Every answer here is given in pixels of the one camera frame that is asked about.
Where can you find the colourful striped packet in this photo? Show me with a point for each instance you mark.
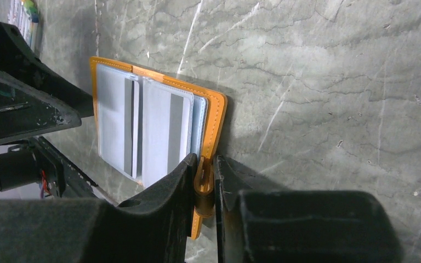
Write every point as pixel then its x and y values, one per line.
pixel 24 14

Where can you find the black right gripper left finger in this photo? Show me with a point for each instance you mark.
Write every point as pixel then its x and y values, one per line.
pixel 152 226

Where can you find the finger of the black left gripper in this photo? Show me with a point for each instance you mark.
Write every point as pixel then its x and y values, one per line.
pixel 26 111
pixel 18 60

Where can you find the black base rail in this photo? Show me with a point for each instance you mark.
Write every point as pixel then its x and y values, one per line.
pixel 71 181

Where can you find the orange blue card holder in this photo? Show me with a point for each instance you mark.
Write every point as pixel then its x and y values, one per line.
pixel 207 121

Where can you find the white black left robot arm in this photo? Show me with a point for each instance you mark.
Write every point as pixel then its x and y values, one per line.
pixel 22 162

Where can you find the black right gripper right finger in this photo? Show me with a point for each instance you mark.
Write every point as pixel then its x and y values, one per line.
pixel 258 220

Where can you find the white card black stripe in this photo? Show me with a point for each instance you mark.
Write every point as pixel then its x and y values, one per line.
pixel 118 101

